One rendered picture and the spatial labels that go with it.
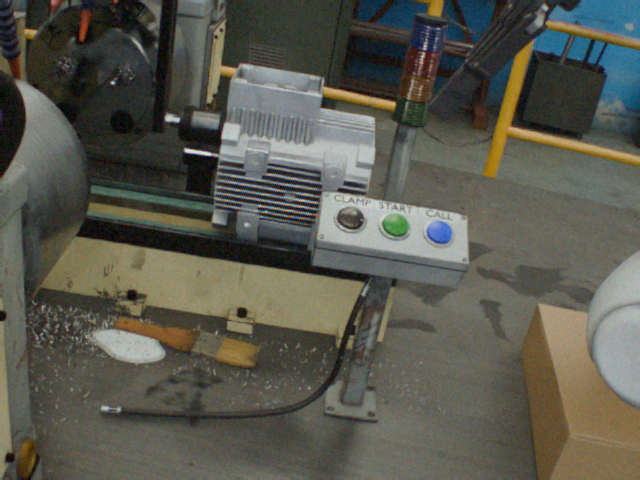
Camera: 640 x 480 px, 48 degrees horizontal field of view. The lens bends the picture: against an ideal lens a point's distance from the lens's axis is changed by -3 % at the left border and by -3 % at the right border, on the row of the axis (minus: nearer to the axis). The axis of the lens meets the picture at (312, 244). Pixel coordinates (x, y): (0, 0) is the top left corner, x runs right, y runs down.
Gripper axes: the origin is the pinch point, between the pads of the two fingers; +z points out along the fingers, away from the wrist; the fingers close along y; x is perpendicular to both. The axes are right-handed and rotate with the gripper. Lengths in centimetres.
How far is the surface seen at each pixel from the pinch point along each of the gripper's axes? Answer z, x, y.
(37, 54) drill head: 42, -50, -26
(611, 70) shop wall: -45, 208, -471
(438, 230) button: 10.4, 4.4, 18.2
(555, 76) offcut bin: -12, 163, -428
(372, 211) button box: 14.0, -2.0, 16.4
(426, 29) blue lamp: -1.5, -1.9, -33.2
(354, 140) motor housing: 13.6, -5.0, -2.2
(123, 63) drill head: 33, -38, -25
